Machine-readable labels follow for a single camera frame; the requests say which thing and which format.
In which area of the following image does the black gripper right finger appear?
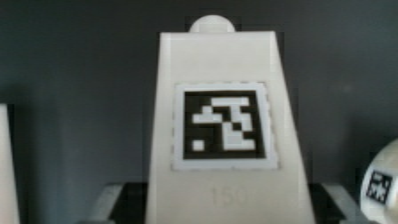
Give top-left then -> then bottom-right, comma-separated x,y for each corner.
310,183 -> 377,224

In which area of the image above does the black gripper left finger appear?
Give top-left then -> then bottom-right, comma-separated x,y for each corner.
77,182 -> 150,224

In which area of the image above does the white round stool seat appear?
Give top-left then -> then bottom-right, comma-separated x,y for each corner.
361,139 -> 398,224

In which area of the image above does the white stool leg block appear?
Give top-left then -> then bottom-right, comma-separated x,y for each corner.
146,15 -> 315,224

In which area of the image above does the white block at left edge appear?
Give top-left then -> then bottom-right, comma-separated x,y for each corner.
0,104 -> 20,224

